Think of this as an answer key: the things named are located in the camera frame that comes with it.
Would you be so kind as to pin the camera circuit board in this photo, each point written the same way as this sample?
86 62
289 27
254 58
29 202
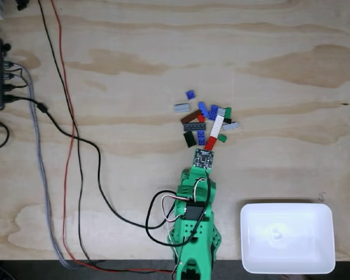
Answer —
203 159

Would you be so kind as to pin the light grey two-by-four lego brick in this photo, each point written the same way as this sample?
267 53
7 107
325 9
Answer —
231 126
182 108

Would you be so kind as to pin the red two-by-four lego brick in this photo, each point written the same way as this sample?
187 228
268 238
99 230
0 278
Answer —
211 143

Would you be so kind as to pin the white plastic bin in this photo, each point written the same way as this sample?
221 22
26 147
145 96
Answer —
309 256

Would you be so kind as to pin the black round connector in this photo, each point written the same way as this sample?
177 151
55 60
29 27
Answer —
6 47

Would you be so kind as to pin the black lego brick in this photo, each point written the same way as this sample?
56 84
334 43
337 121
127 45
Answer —
228 120

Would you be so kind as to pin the green square lego brick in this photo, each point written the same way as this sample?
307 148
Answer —
222 138

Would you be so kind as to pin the small red lego brick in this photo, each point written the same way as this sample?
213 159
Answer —
201 118

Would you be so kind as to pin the white long lego plate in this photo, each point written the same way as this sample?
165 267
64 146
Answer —
217 126

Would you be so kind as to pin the light grey square lego brick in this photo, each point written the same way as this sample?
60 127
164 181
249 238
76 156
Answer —
221 111

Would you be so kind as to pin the brown long lego brick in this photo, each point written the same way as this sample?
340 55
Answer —
190 116

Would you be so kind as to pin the small black object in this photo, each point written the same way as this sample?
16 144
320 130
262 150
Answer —
22 4

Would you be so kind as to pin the dark grey long lego brick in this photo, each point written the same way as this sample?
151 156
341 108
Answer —
195 126

